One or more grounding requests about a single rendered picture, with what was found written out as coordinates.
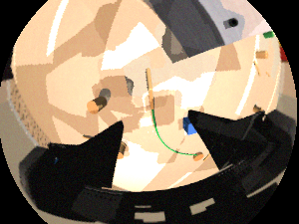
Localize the blue block with hole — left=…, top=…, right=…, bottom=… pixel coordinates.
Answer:
left=182, top=116, right=195, bottom=135

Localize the green string with wooden stick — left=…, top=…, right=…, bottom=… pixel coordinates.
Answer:
left=147, top=68, right=195, bottom=156

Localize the green cylinder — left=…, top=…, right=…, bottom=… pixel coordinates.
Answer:
left=263, top=31, right=274, bottom=39

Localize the orange round button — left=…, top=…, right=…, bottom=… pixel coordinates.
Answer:
left=193, top=152, right=203, bottom=161

